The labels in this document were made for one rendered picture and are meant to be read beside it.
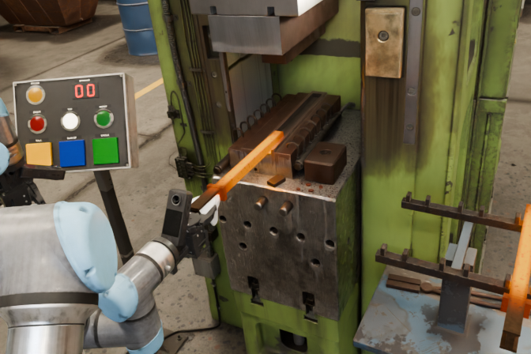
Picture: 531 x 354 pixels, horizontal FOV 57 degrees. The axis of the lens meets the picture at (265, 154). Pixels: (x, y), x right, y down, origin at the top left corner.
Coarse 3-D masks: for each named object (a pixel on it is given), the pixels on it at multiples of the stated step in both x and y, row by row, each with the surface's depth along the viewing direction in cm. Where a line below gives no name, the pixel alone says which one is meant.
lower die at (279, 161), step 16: (288, 96) 171; (304, 96) 167; (320, 96) 163; (336, 96) 164; (272, 112) 160; (288, 112) 157; (320, 112) 154; (256, 128) 151; (272, 128) 148; (240, 144) 143; (256, 144) 140; (240, 160) 141; (272, 160) 136; (288, 160) 134; (288, 176) 136
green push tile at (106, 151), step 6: (102, 138) 141; (108, 138) 141; (114, 138) 141; (96, 144) 141; (102, 144) 141; (108, 144) 141; (114, 144) 141; (96, 150) 141; (102, 150) 141; (108, 150) 141; (114, 150) 141; (96, 156) 141; (102, 156) 141; (108, 156) 141; (114, 156) 141; (96, 162) 141; (102, 162) 141; (108, 162) 141; (114, 162) 141
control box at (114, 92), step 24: (24, 96) 144; (48, 96) 143; (72, 96) 142; (96, 96) 142; (120, 96) 142; (24, 120) 144; (48, 120) 143; (120, 120) 142; (24, 144) 143; (120, 144) 142; (72, 168) 142; (96, 168) 142; (120, 168) 142
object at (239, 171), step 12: (276, 132) 141; (264, 144) 134; (252, 156) 128; (264, 156) 132; (240, 168) 122; (228, 180) 117; (204, 192) 112; (216, 192) 112; (192, 204) 108; (204, 204) 108
